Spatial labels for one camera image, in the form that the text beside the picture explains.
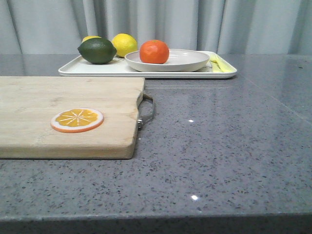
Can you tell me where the metal cutting board handle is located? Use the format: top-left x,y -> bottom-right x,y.
137,93 -> 156,130

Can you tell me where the orange mandarin fruit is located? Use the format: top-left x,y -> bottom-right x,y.
139,39 -> 170,64

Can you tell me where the yellow lemon behind lime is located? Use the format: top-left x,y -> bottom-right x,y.
81,36 -> 100,43

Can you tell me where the wooden cutting board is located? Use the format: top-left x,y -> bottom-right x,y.
0,77 -> 145,159

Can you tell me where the yellow plastic fork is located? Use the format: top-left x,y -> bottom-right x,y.
210,54 -> 223,73

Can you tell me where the beige round plate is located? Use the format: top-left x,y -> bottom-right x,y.
125,49 -> 210,72

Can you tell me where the yellow plastic spoon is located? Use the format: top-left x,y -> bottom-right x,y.
216,54 -> 237,73

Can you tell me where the green lime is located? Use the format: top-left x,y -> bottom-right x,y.
78,38 -> 117,64

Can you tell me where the orange slice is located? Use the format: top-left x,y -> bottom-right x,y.
50,108 -> 104,133

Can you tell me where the grey curtain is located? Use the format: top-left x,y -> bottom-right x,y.
0,0 -> 312,55

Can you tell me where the white rectangular bear tray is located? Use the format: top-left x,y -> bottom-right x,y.
58,51 -> 237,79

